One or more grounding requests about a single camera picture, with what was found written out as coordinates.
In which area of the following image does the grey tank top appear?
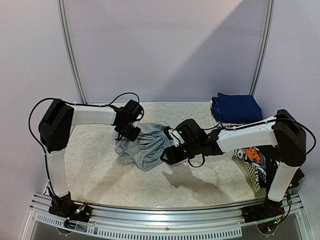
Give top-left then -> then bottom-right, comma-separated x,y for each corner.
115,123 -> 175,172

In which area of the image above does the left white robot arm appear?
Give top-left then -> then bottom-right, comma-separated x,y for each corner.
38,99 -> 144,217

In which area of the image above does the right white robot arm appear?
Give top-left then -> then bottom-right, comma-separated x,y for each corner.
160,109 -> 307,218

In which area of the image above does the white perforated laundry basket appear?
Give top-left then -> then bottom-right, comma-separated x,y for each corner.
232,155 -> 266,195

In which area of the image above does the folded blue garment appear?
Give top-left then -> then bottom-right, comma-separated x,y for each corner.
211,92 -> 263,124

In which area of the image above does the colourful graphic print garment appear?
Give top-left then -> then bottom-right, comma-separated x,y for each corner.
232,147 -> 267,188

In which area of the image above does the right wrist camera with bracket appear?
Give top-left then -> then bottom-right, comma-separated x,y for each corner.
164,126 -> 186,147

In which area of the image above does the aluminium front rail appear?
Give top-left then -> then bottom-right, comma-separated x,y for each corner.
21,193 -> 316,240

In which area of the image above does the left aluminium corner post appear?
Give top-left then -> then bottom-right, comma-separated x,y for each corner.
57,0 -> 88,104

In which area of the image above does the aluminium corner post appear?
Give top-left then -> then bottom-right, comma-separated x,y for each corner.
57,0 -> 88,104
248,0 -> 275,96

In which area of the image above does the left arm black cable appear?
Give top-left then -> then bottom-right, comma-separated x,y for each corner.
27,92 -> 141,181

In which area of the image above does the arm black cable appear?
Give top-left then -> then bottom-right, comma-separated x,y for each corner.
27,92 -> 141,181
187,114 -> 317,168

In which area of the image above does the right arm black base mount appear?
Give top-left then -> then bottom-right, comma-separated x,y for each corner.
241,197 -> 292,225

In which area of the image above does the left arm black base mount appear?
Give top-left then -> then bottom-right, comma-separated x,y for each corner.
48,192 -> 93,223

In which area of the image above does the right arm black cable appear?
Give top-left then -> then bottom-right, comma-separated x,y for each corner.
187,114 -> 317,168

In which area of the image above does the right aluminium corner post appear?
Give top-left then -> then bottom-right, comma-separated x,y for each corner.
248,0 -> 275,96

